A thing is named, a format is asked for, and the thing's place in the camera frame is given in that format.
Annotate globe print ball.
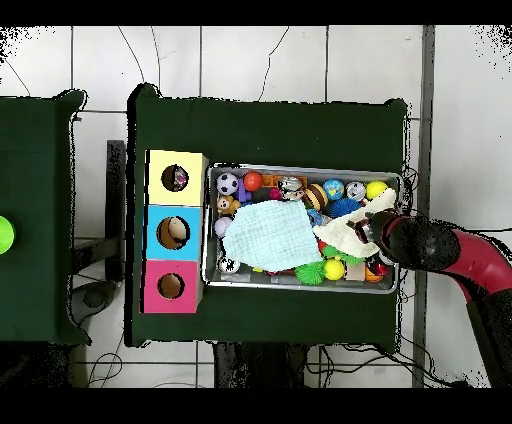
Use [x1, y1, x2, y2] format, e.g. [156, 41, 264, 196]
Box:
[322, 178, 346, 200]

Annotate shallow metal mesh bin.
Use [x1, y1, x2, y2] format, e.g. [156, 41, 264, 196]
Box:
[201, 161, 402, 295]

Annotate cream muslin cloth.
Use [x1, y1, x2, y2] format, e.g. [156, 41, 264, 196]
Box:
[312, 187, 399, 258]

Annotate dark green tablecloth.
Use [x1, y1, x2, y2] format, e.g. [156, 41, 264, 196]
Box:
[124, 82, 409, 348]
[0, 89, 91, 347]

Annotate dark blue spiky ball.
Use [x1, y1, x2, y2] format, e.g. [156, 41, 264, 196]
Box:
[325, 197, 363, 219]

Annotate toy hamburger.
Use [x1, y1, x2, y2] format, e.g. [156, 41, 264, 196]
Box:
[302, 183, 329, 212]

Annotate wooden box with three holes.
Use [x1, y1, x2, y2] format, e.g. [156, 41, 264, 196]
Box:
[142, 149, 210, 314]

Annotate green plastic cup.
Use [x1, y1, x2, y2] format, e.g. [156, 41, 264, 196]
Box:
[0, 215, 16, 255]

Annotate black and white soccer ball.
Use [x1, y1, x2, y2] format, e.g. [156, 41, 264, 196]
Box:
[215, 172, 240, 196]

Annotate orange ball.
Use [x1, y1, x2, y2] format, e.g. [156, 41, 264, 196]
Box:
[242, 170, 265, 192]

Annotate crushed silver can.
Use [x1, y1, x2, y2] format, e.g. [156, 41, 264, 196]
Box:
[276, 175, 306, 201]

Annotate light blue muslin cloth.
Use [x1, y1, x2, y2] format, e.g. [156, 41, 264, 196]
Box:
[222, 199, 323, 272]

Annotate yellow ball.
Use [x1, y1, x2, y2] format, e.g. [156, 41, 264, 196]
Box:
[365, 180, 389, 200]

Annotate green spiky ball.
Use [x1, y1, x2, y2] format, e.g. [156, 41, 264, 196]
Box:
[294, 260, 327, 287]

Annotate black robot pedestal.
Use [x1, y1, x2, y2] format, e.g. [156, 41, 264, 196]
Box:
[213, 341, 309, 388]

